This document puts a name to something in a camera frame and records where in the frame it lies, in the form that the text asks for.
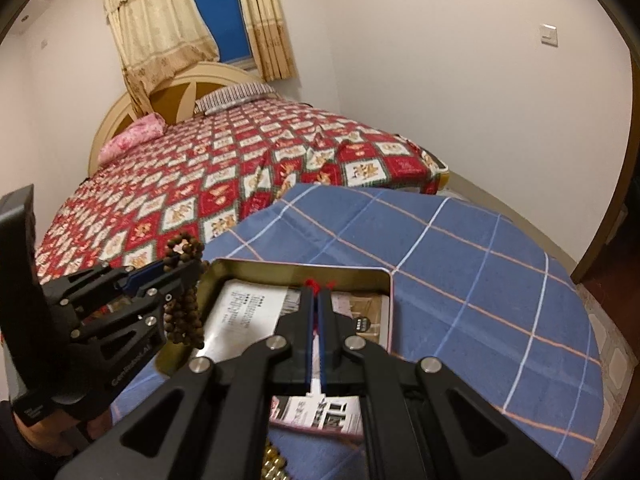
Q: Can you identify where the window with blue blind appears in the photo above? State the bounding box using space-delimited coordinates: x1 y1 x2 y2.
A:
194 0 256 70

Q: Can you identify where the gold metal tin box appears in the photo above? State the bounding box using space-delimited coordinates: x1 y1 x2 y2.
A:
155 259 394 440

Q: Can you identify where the pink floral pillow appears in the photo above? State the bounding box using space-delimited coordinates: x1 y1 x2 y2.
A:
98 113 167 167

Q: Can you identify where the red cord pendant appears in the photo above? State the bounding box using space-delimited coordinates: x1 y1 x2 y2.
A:
304 278 336 296

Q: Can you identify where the brown wooden bead necklace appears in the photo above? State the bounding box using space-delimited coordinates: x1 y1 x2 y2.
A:
162 231 207 351

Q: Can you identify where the dark wooden door frame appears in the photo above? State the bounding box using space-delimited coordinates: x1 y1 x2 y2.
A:
572 197 639 284

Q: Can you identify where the person left hand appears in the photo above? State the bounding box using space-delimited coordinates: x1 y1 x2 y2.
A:
13 408 113 456

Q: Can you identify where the cream curtain right panel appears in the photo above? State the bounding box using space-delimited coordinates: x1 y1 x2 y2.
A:
240 0 296 81

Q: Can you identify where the cream wooden headboard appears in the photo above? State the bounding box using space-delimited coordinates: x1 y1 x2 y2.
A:
87 62 262 177

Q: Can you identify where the cream curtain panel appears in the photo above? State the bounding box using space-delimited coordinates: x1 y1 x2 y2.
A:
240 0 296 81
103 0 220 116

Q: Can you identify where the striped grey pillow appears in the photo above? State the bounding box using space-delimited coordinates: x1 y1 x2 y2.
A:
194 82 278 115

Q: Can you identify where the gold bead bracelet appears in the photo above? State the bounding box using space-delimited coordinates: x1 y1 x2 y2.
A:
258 439 291 480

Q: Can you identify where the blue plaid tablecloth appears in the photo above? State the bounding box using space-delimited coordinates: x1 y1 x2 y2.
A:
102 182 604 480

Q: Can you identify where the white wall switch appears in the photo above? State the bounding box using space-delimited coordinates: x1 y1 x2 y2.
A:
539 24 559 48

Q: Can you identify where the red patterned bedspread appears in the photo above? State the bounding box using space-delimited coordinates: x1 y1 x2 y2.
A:
36 98 447 283

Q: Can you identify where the cream curtain left panel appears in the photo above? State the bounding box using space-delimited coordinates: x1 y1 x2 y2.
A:
103 0 220 116

